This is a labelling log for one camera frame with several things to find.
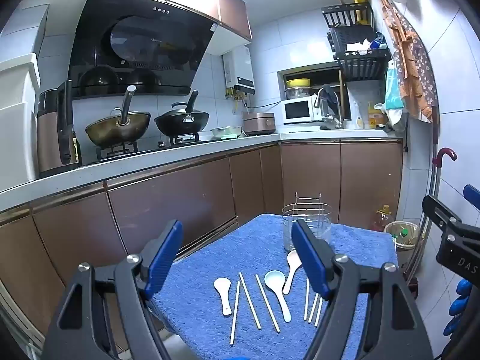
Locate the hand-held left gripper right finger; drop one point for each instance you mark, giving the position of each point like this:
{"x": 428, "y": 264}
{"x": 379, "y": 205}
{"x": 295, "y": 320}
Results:
{"x": 309, "y": 258}

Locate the white water heater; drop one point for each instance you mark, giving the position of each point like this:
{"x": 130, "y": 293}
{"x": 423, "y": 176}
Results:
{"x": 240, "y": 67}

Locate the clear utensil holder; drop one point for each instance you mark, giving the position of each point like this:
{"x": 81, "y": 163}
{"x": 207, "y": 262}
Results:
{"x": 323, "y": 225}

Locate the patterned apron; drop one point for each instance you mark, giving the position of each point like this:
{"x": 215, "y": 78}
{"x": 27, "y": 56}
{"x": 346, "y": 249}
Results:
{"x": 412, "y": 67}

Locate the brown upper cabinets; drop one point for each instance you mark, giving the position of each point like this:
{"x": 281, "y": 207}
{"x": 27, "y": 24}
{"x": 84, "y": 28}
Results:
{"x": 232, "y": 11}

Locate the black wok with lid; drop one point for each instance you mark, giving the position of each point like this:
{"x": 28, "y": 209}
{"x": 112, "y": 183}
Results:
{"x": 180, "y": 122}

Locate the white microwave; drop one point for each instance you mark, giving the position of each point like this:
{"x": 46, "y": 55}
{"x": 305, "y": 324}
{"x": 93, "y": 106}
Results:
{"x": 298, "y": 110}

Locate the yellow basin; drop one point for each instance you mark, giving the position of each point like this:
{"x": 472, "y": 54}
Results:
{"x": 298, "y": 83}

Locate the white appliance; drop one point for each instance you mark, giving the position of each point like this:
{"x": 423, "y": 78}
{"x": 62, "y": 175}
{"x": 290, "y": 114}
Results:
{"x": 18, "y": 120}

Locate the blue plastic bag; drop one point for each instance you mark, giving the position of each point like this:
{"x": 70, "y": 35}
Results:
{"x": 393, "y": 90}

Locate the cooking oil bottle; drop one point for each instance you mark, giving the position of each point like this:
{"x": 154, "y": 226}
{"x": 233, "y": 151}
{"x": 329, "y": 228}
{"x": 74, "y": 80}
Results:
{"x": 382, "y": 221}

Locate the dark bottle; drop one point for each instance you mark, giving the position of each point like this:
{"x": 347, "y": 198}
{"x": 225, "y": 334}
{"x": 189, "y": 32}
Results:
{"x": 77, "y": 150}

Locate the yellow bottle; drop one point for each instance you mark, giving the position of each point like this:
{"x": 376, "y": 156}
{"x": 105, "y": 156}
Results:
{"x": 372, "y": 118}

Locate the black wall rack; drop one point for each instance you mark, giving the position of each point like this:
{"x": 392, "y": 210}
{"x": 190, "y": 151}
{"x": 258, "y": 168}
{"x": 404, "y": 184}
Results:
{"x": 360, "y": 65}

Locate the metal bowl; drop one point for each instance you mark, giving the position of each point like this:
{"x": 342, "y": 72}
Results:
{"x": 298, "y": 93}

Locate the trash basket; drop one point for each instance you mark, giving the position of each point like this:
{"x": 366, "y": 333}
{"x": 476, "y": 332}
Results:
{"x": 410, "y": 243}

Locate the metal faucet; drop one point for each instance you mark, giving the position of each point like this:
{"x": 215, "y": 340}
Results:
{"x": 326, "y": 107}

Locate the metal pole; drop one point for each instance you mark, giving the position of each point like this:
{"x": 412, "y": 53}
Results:
{"x": 435, "y": 127}

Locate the white plastic bag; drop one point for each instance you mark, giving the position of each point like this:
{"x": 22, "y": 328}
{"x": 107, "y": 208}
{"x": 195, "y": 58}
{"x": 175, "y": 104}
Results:
{"x": 392, "y": 118}

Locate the brown rice cooker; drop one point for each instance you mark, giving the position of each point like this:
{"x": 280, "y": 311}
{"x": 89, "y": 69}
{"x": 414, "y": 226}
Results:
{"x": 258, "y": 123}

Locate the brown electric cooker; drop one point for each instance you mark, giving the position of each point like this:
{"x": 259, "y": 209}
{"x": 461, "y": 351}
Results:
{"x": 48, "y": 131}

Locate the person's right hand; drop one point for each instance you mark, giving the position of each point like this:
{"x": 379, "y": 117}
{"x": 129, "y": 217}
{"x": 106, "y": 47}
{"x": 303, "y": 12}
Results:
{"x": 459, "y": 303}

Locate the brass wok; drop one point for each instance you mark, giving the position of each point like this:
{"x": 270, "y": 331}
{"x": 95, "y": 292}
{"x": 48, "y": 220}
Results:
{"x": 116, "y": 127}

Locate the yellow roll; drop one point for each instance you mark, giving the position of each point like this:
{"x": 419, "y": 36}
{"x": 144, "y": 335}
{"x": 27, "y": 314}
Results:
{"x": 358, "y": 0}

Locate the wooden chopstick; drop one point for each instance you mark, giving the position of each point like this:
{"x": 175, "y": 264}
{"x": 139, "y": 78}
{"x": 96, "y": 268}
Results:
{"x": 250, "y": 301}
{"x": 318, "y": 315}
{"x": 306, "y": 303}
{"x": 235, "y": 313}
{"x": 313, "y": 309}
{"x": 267, "y": 303}

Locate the blue towel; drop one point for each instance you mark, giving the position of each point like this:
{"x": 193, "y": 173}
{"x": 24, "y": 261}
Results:
{"x": 210, "y": 255}

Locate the large pale blue spoon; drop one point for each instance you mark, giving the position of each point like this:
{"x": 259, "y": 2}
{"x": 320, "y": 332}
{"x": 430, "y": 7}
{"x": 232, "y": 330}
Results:
{"x": 273, "y": 279}

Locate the beige rice spoon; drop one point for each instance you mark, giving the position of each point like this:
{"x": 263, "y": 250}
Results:
{"x": 292, "y": 260}

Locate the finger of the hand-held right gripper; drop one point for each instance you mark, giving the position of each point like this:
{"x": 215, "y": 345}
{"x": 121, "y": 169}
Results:
{"x": 440, "y": 215}
{"x": 473, "y": 194}

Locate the black gas stove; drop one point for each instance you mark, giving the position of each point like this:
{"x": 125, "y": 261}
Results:
{"x": 112, "y": 152}

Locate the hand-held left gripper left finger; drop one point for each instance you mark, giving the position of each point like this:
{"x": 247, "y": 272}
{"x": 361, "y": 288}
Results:
{"x": 164, "y": 258}

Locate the black range hood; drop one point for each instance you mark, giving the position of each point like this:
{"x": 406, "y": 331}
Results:
{"x": 150, "y": 45}

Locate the small white spoon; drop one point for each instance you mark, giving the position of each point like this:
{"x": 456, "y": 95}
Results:
{"x": 221, "y": 287}

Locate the white bottle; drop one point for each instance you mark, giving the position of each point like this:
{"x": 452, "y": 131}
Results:
{"x": 359, "y": 120}

